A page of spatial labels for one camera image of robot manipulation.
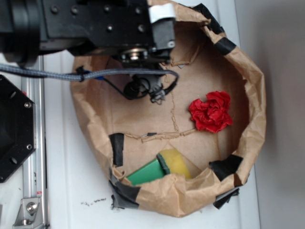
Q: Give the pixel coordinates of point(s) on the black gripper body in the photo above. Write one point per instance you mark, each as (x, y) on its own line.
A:
(132, 31)

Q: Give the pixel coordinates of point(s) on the metal corner bracket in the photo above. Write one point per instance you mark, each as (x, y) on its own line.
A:
(29, 215)

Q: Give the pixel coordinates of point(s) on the green rectangular block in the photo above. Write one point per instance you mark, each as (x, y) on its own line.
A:
(147, 173)

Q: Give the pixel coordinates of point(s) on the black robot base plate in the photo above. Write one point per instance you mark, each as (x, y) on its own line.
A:
(16, 128)

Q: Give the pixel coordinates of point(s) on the aluminium profile rail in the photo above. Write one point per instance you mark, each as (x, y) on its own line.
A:
(34, 168)

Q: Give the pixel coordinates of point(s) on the yellow green sponge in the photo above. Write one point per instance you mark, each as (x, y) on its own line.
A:
(171, 162)

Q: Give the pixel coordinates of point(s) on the white tray board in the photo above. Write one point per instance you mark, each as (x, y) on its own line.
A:
(80, 196)

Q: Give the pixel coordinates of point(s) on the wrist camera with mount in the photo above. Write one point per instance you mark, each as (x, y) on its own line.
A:
(145, 84)

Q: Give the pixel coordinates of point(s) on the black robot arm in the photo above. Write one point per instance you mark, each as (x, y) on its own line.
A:
(23, 31)

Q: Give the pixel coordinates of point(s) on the red crumpled paper ball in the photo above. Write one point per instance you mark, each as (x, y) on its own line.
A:
(211, 115)

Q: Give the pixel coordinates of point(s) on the brown paper bag tray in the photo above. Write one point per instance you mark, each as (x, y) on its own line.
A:
(126, 134)

